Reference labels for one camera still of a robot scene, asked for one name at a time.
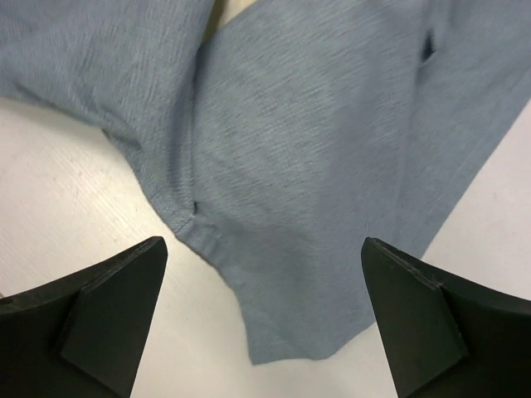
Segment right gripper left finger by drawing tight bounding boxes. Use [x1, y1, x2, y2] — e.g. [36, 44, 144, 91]
[1, 236, 168, 397]

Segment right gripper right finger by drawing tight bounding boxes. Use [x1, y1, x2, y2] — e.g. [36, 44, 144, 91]
[361, 238, 530, 398]

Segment striped pillowcase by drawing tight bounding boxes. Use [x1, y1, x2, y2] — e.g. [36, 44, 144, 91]
[1, 1, 530, 364]

